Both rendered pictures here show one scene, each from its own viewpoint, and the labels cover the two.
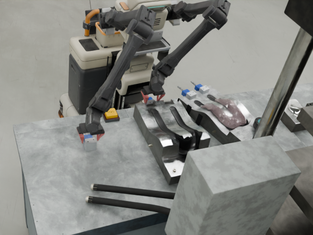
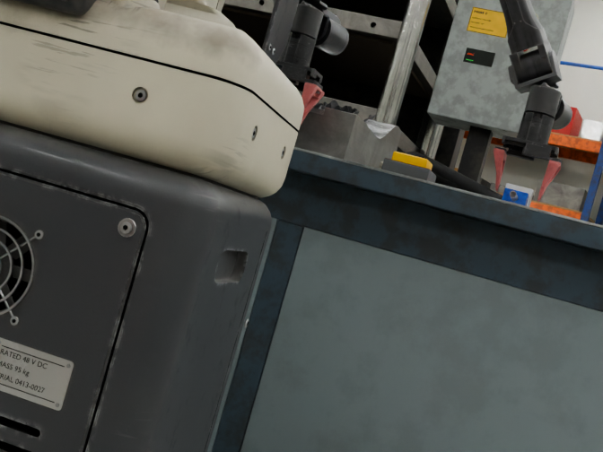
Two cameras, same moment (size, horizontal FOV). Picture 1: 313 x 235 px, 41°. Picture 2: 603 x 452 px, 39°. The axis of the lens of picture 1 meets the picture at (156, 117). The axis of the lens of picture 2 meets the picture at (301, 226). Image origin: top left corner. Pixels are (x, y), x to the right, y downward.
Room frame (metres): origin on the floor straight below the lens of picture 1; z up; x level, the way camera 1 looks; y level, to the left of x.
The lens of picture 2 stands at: (2.76, 1.22, 0.67)
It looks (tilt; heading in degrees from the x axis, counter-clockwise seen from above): 0 degrees down; 228
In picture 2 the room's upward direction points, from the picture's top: 16 degrees clockwise
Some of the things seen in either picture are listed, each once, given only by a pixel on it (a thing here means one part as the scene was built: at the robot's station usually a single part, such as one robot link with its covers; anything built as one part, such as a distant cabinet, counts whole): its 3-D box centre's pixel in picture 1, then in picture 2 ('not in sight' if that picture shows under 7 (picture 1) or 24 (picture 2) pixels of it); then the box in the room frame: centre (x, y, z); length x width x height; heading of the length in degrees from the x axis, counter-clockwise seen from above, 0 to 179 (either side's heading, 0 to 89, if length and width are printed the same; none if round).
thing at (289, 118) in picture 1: (293, 115); not in sight; (2.00, -0.80, 0.83); 0.20 x 0.15 x 0.07; 30
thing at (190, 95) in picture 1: (185, 92); not in sight; (1.97, -0.14, 0.85); 0.13 x 0.05 x 0.05; 47
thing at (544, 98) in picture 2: (91, 114); (543, 103); (1.43, 0.29, 1.02); 0.07 x 0.06 x 0.07; 15
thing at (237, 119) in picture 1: (226, 110); not in sight; (1.83, -0.37, 0.90); 0.26 x 0.18 x 0.08; 47
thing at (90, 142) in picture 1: (87, 137); (514, 198); (1.47, 0.31, 0.83); 0.13 x 0.05 x 0.05; 30
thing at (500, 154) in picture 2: (95, 133); (510, 168); (1.45, 0.27, 0.88); 0.07 x 0.07 x 0.09; 30
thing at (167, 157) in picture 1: (174, 134); (324, 135); (1.58, -0.11, 0.87); 0.50 x 0.26 x 0.14; 30
